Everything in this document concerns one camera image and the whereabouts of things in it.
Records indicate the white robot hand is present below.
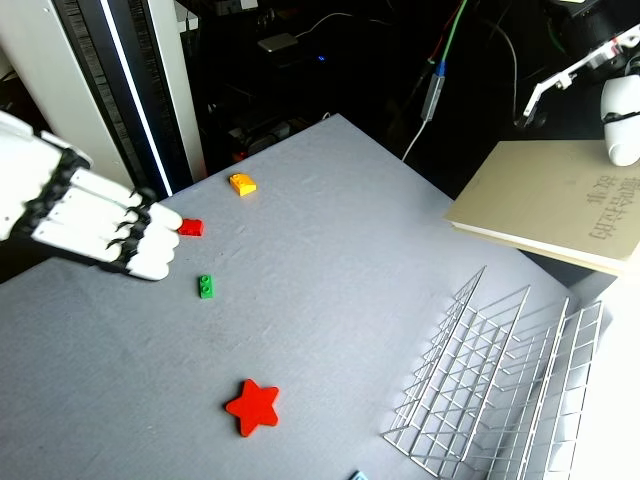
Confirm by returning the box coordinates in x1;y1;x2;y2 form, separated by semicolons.
599;74;640;168
0;109;185;282

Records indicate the beige paperback book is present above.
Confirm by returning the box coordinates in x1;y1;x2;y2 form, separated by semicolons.
443;139;640;277

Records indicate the white robot body column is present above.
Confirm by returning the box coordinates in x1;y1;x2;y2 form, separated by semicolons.
0;0;206;201

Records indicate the orange toy brick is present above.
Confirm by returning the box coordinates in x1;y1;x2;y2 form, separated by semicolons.
228;172;258;197

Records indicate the grey power box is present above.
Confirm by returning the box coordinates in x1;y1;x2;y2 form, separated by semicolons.
257;32;300;54

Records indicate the grey table cloth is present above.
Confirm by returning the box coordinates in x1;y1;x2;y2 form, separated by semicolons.
0;113;609;480

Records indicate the red star block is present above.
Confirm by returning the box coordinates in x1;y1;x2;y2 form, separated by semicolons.
224;378;281;438

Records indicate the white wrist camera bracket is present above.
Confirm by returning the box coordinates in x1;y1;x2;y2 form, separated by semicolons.
522;24;640;129

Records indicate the grey cable adapter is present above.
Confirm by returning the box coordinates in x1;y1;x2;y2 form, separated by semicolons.
421;62;446;123

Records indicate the green hanging cable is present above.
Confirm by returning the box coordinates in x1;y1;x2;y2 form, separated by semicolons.
438;0;470;66

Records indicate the white adapter cable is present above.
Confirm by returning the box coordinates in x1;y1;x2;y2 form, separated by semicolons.
401;118;430;161

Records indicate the wire file rack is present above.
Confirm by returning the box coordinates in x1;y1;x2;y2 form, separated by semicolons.
382;266;606;480

